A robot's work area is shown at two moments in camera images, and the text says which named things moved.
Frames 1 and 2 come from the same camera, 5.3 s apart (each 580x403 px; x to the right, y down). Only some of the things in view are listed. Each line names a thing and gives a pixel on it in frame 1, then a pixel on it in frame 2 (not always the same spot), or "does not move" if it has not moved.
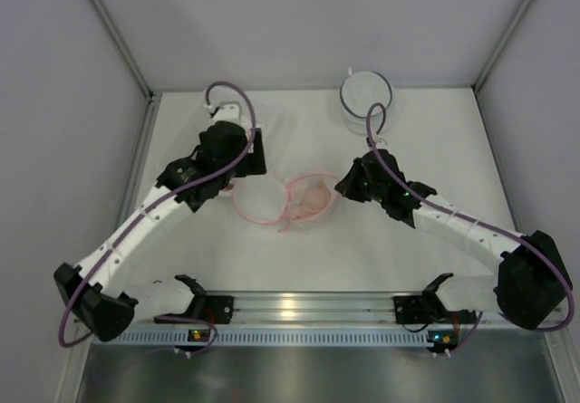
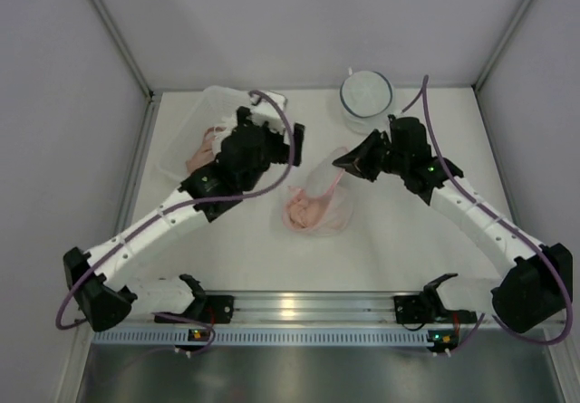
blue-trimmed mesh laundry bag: x=359 y=91 does not move
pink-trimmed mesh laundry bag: x=305 y=198 → x=323 y=204
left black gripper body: x=253 y=152 → x=245 y=116
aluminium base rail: x=321 y=310 does not move
